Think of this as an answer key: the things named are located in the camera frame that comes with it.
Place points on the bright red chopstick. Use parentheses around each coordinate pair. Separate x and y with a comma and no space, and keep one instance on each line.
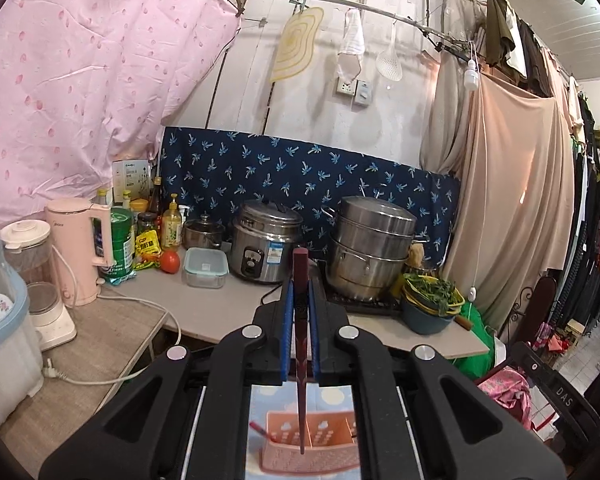
(260,431)

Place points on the navy floral cloth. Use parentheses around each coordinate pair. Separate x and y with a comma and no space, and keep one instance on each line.
(280,170)

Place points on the white hanging cloth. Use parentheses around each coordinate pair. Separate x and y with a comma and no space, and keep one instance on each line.
(351,35)

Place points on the pink perforated utensil basket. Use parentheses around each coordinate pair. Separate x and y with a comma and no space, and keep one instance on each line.
(280,460)

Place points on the yellow snack packet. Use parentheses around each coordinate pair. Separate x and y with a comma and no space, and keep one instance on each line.
(147,245)

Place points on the dark sauce bottle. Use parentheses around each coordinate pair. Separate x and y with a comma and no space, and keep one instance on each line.
(156,200)

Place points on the steel rice cooker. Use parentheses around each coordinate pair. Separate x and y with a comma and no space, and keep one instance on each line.
(265,245)

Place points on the green leafy vegetables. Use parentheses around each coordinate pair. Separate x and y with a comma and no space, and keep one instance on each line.
(430,290)

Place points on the white blender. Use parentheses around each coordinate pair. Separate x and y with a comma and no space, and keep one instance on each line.
(30,260)

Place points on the blue bowl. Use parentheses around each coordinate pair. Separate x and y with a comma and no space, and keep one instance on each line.
(425,322)

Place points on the white light bulb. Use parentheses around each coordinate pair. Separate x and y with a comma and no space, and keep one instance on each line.
(471,77)

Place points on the green white packet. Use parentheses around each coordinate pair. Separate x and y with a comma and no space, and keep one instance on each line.
(122,275)

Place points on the yellow cutting board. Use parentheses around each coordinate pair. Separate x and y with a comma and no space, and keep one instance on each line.
(295,45)

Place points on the white wall switch box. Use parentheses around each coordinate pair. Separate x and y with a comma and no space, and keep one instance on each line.
(364,92)

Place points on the clear pump bottle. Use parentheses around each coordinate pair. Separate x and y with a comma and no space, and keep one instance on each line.
(183,217)

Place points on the small steel lidded pot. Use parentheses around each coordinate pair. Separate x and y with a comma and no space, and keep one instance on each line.
(202,235)

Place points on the dark glass jar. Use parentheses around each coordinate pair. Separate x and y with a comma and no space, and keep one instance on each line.
(147,223)

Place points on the black induction cooker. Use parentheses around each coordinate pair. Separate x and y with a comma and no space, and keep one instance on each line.
(365,307)

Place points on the pink floral cloth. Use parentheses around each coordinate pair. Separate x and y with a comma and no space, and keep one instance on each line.
(505,390)

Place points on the pink electric kettle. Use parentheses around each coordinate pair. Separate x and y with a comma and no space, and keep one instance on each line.
(72,250)

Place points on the white paper box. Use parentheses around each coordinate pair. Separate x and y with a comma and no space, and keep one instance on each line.
(130,175)

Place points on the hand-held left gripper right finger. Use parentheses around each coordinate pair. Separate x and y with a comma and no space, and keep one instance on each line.
(314,340)

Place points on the dark red chopstick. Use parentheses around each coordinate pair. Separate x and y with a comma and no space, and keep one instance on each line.
(300,310)

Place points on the yellow strainer basket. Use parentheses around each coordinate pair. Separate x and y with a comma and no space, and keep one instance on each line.
(459,305)

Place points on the pink printed sheet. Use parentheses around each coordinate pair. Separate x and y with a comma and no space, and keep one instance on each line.
(80,85)

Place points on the white slotted ladle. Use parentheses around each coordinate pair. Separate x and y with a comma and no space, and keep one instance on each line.
(389,65)

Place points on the dark wooden chair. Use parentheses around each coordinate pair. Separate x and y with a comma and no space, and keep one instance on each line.
(555,385)

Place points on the beige curtain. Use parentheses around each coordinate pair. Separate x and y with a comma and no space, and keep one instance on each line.
(505,185)

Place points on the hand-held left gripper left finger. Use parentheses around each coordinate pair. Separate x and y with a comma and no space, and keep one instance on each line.
(287,340)

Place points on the green bag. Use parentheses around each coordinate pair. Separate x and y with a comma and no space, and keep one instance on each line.
(480,322)

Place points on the row of hanging clothes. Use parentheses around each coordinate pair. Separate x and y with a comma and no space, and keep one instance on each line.
(590,235)

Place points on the steel steamer pot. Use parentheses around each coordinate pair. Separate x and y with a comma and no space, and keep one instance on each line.
(370,240)

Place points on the plastic bin with blue lid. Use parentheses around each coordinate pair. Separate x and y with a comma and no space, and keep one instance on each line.
(5,360)

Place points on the white wall socket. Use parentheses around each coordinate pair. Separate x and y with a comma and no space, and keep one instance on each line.
(345,87)

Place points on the green tin can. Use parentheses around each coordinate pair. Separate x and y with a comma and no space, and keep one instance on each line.
(122,240)

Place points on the red tomato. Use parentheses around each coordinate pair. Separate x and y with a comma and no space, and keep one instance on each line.
(170,261)

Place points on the glass food container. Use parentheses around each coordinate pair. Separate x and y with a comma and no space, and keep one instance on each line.
(205,267)

